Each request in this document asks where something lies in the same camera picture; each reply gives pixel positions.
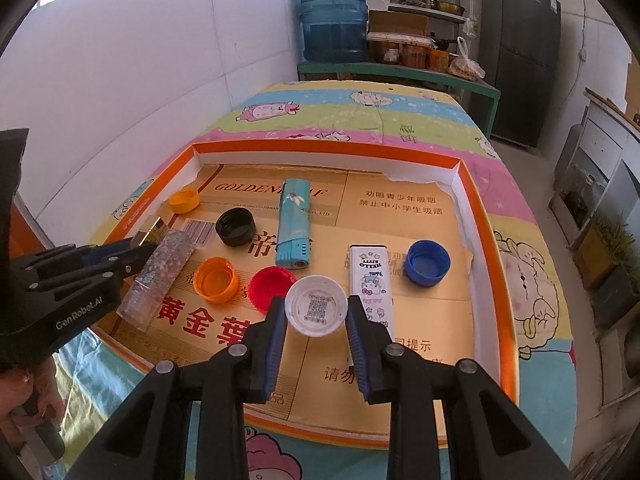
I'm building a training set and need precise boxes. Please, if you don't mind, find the brown cardboard box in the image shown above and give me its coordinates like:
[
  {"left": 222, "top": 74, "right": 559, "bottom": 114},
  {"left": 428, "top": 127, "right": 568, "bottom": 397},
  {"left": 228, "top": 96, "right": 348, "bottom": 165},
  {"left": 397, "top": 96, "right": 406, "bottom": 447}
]
[{"left": 369, "top": 10, "right": 430, "bottom": 35}]

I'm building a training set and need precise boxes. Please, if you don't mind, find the brown printed cardboard sheet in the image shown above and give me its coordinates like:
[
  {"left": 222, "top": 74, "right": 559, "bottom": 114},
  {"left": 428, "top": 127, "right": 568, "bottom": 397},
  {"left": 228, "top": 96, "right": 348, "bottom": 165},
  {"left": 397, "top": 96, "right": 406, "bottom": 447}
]
[{"left": 112, "top": 162, "right": 476, "bottom": 428}]

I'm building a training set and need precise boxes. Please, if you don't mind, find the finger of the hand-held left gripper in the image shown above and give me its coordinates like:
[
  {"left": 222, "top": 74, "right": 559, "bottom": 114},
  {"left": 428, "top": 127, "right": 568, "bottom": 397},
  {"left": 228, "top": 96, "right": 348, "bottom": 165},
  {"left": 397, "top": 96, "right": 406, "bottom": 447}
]
[
  {"left": 75, "top": 237, "right": 151, "bottom": 262},
  {"left": 15, "top": 246, "right": 161, "bottom": 295}
]

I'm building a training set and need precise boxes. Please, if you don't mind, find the plastic bag of food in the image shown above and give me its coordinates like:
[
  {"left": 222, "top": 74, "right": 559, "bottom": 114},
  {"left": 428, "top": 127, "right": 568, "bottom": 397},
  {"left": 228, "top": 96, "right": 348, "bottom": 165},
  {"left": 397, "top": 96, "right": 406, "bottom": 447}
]
[{"left": 448, "top": 36, "right": 487, "bottom": 81}]

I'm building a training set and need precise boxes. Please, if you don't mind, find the orange bottle cap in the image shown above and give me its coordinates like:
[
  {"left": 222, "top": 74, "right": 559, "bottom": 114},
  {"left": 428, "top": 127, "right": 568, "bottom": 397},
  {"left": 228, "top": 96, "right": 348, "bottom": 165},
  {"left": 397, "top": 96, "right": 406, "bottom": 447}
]
[
  {"left": 192, "top": 256, "right": 240, "bottom": 304},
  {"left": 168, "top": 187, "right": 202, "bottom": 214}
]

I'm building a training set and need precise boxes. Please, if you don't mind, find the clear floral lighter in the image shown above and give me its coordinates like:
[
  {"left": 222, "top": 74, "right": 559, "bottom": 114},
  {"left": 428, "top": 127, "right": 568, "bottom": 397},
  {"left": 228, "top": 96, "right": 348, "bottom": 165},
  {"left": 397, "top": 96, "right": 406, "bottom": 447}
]
[{"left": 116, "top": 230, "right": 193, "bottom": 332}]

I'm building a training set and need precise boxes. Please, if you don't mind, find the red wooden door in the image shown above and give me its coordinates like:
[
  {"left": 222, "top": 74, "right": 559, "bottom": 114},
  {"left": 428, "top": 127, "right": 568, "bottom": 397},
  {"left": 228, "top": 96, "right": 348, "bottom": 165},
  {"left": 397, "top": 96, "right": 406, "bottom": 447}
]
[{"left": 10, "top": 195, "right": 58, "bottom": 256}]

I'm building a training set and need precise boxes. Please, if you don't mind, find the teal lighter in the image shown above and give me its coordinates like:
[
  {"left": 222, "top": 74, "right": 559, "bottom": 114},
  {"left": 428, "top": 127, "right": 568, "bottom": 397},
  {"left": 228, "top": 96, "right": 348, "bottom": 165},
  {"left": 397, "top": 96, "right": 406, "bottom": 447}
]
[{"left": 275, "top": 178, "right": 313, "bottom": 269}]

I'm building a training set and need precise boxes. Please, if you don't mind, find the white cartoon lighter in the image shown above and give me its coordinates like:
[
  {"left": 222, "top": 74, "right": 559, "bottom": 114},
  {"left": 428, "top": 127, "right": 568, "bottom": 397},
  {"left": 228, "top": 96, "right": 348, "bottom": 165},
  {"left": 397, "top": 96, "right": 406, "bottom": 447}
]
[{"left": 345, "top": 244, "right": 396, "bottom": 341}]

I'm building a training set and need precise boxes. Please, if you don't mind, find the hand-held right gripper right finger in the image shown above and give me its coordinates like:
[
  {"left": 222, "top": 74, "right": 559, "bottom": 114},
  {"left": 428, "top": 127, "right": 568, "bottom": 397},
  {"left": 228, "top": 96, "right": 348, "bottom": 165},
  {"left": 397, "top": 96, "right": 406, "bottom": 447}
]
[{"left": 346, "top": 295, "right": 573, "bottom": 480}]

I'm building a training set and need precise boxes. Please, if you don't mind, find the grey kitchen counter cabinet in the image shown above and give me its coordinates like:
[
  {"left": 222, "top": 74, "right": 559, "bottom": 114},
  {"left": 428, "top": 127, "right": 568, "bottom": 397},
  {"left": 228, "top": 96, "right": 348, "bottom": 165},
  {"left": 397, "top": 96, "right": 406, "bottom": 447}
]
[{"left": 550, "top": 87, "right": 640, "bottom": 241}]

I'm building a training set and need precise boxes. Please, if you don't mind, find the black bottle cap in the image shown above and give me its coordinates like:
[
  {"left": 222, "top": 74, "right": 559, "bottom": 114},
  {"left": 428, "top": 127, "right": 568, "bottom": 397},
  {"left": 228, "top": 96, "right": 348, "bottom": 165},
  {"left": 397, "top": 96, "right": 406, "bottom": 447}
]
[{"left": 215, "top": 208, "right": 257, "bottom": 247}]

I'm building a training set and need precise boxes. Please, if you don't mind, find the cardboard wall panel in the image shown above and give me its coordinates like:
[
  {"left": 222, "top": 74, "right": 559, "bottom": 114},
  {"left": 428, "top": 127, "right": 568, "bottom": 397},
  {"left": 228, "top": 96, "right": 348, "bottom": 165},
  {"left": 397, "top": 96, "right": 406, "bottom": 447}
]
[{"left": 625, "top": 62, "right": 640, "bottom": 111}]

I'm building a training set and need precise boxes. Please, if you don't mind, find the white bottle cap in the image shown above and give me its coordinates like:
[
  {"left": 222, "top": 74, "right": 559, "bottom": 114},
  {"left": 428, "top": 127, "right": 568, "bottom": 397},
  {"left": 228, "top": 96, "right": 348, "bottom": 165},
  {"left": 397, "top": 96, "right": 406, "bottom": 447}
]
[{"left": 284, "top": 276, "right": 349, "bottom": 337}]

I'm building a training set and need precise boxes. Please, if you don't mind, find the red bottle cap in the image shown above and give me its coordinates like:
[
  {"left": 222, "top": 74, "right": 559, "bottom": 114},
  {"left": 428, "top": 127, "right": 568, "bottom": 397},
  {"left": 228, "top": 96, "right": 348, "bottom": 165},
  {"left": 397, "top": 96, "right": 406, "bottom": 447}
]
[{"left": 248, "top": 266, "right": 297, "bottom": 315}]

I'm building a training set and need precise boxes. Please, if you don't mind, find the shallow orange-rimmed cardboard box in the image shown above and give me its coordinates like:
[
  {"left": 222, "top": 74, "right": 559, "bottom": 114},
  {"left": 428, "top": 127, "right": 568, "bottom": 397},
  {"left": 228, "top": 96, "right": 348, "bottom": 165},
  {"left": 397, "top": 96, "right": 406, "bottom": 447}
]
[{"left": 90, "top": 140, "right": 521, "bottom": 451}]

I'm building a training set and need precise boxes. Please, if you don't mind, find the dark grey refrigerator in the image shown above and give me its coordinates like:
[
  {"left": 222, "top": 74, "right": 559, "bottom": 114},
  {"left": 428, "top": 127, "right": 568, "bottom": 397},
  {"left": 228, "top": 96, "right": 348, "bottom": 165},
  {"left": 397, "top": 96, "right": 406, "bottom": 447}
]
[{"left": 472, "top": 0, "right": 562, "bottom": 148}]

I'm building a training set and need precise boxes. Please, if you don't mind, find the person's left hand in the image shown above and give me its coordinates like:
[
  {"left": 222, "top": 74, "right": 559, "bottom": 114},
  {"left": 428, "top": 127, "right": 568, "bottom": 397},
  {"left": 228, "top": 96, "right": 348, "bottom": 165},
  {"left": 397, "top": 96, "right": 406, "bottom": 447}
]
[{"left": 0, "top": 355, "right": 67, "bottom": 441}]

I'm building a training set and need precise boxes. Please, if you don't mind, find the blue water jug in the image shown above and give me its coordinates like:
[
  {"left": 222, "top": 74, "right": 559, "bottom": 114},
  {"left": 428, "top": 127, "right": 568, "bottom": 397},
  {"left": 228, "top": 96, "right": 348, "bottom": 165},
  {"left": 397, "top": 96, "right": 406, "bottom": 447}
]
[{"left": 298, "top": 0, "right": 371, "bottom": 65}]

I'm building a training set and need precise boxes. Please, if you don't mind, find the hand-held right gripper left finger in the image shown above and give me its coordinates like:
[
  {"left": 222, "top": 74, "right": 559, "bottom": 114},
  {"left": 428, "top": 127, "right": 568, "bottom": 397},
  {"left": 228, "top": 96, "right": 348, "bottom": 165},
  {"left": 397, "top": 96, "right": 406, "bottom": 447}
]
[{"left": 65, "top": 296, "right": 290, "bottom": 480}]

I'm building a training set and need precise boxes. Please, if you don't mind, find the green low table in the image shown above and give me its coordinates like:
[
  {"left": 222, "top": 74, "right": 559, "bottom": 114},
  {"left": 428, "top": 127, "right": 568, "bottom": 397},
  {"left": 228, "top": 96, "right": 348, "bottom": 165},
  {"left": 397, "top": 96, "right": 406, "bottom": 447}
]
[{"left": 297, "top": 62, "right": 502, "bottom": 136}]

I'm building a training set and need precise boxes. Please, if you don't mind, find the blue bottle cap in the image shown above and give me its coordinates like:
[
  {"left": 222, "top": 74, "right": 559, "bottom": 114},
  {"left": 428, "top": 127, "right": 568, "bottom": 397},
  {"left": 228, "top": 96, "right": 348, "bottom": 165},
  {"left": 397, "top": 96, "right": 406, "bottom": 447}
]
[{"left": 404, "top": 239, "right": 452, "bottom": 287}]

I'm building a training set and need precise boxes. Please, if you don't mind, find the gold lighter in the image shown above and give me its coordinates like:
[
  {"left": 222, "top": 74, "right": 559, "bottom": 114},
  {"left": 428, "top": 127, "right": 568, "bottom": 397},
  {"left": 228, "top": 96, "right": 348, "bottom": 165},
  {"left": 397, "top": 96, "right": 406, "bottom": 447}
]
[{"left": 131, "top": 217, "right": 168, "bottom": 248}]

